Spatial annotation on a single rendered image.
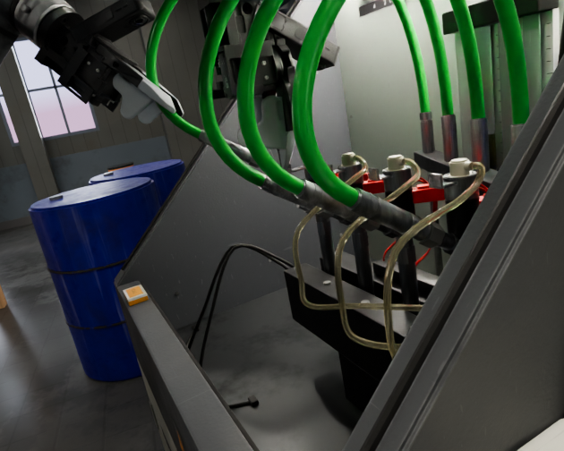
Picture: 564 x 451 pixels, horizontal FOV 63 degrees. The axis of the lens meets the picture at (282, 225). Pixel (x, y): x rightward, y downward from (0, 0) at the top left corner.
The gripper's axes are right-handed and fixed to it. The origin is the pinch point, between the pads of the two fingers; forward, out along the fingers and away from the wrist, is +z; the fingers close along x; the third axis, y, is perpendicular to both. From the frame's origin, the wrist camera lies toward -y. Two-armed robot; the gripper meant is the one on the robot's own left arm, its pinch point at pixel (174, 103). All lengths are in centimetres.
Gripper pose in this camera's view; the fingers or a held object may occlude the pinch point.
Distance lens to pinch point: 66.7
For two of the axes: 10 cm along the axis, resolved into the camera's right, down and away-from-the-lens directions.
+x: -1.7, 0.8, -9.8
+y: -6.1, 7.8, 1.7
